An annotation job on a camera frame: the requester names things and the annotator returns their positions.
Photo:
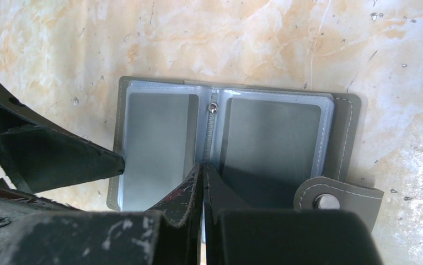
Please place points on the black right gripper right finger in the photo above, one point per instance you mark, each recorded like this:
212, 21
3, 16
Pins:
330, 223

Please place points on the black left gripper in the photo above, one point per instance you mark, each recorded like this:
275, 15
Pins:
38, 155

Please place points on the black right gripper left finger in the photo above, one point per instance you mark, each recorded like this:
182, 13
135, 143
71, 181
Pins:
166, 233

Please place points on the grey leather card holder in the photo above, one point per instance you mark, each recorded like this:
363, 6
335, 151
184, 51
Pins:
273, 148

